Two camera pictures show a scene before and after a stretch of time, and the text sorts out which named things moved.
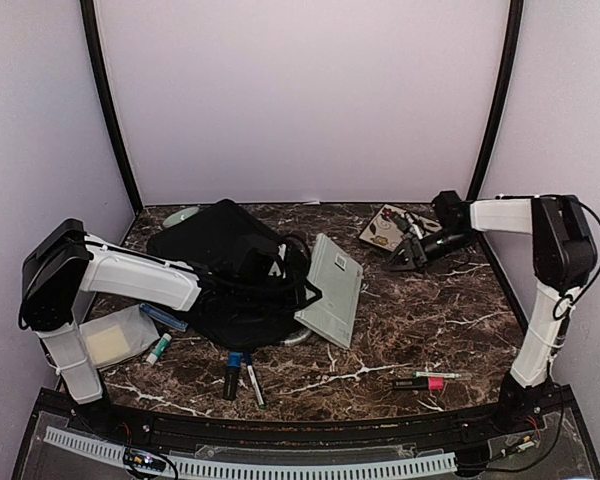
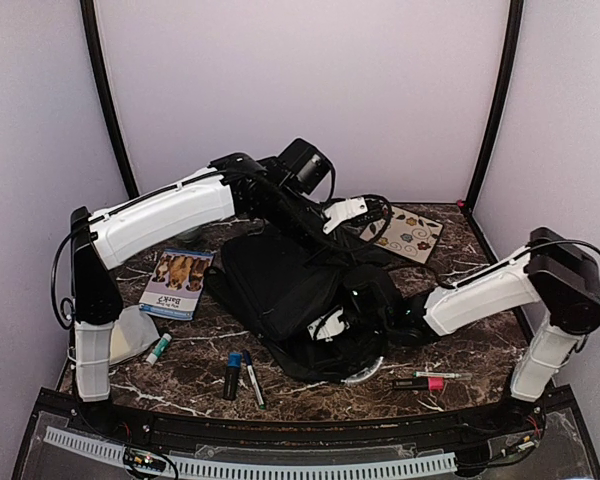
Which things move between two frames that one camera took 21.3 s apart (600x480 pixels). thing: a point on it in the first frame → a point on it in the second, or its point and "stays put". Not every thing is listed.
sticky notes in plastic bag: (117, 336) stays put
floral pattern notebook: (385, 230) stays put
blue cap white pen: (249, 363) stays put
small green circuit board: (143, 459) stays put
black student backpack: (252, 279) → (285, 281)
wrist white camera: (282, 248) → (353, 210)
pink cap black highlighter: (428, 383) stays put
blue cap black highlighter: (231, 375) stays put
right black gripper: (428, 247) → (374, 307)
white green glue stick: (158, 349) stays put
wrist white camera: (414, 226) → (328, 326)
